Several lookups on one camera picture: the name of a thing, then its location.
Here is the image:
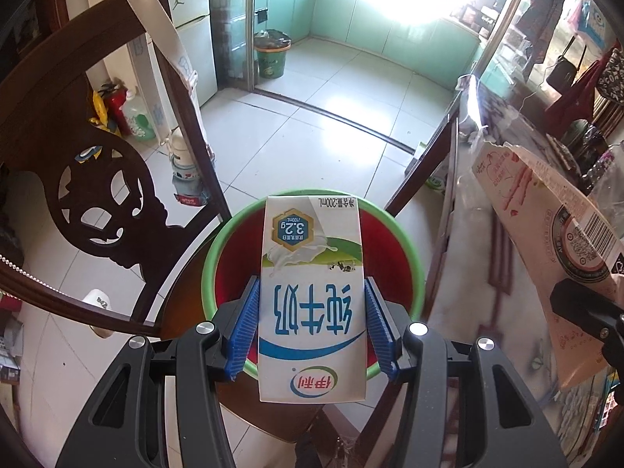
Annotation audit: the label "green white packet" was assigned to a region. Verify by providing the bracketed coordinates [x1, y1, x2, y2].
[425, 163, 448, 191]

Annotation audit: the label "dark hanging coat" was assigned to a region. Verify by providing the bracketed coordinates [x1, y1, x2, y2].
[514, 0, 566, 81]

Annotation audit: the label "glass sliding door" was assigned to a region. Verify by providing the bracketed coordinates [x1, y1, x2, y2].
[470, 0, 537, 93]

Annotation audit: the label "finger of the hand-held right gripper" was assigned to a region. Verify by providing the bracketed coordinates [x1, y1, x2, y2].
[551, 279, 624, 366]

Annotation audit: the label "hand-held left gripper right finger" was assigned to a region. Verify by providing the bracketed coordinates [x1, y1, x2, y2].
[365, 277, 569, 468]

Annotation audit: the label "red hanging garment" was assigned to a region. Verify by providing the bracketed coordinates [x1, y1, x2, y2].
[543, 61, 600, 137]

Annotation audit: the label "yellow plastic tool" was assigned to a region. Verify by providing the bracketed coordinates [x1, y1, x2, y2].
[92, 94, 109, 130]

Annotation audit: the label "green bucket with bag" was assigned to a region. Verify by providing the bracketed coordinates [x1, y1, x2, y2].
[253, 30, 292, 80]

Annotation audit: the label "pink plastic packaging bag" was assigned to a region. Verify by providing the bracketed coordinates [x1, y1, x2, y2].
[470, 139, 624, 391]

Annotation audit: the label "small cardboard boxes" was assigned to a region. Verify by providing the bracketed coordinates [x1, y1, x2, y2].
[0, 317, 23, 381]

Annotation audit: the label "white thermos flask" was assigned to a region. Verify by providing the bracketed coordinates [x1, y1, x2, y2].
[168, 129, 193, 167]

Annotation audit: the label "dark containers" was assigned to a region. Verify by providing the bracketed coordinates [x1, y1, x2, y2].
[570, 122, 615, 191]

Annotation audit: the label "black hanging bag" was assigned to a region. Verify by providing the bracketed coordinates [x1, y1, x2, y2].
[546, 56, 578, 91]

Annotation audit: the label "green kitchen cabinets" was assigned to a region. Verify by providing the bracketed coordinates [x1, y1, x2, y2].
[209, 0, 481, 91]

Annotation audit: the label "white cloth strap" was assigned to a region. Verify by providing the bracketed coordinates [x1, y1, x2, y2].
[121, 0, 198, 103]

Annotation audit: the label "red bucket green rim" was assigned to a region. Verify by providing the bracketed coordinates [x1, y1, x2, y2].
[201, 189, 425, 380]

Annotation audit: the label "white blue hanging bag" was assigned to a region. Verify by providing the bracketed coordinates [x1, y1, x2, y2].
[568, 2, 605, 50]

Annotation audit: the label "blue orange packet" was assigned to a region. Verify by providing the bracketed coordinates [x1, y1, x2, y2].
[604, 370, 624, 425]

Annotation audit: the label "patterned hanging bag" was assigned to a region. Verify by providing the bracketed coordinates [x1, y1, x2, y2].
[597, 49, 624, 98]

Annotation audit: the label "white plastic object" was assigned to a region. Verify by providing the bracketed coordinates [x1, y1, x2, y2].
[82, 289, 114, 338]

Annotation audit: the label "white milk carton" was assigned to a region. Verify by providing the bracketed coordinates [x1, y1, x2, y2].
[257, 195, 369, 403]

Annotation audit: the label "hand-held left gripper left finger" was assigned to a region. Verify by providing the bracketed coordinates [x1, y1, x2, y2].
[56, 277, 261, 468]

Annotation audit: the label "green white plastic jug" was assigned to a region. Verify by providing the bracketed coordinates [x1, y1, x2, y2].
[123, 89, 158, 141]

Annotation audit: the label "red fire extinguisher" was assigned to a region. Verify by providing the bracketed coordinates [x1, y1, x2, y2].
[105, 85, 130, 137]

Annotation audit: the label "dark carved wooden chair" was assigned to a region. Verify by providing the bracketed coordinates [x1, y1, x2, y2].
[0, 0, 342, 444]

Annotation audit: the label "pale green refrigerator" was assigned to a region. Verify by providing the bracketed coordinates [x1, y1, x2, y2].
[128, 0, 218, 108]

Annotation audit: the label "patterned tablecloth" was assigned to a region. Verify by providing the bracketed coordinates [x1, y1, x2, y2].
[341, 80, 624, 468]

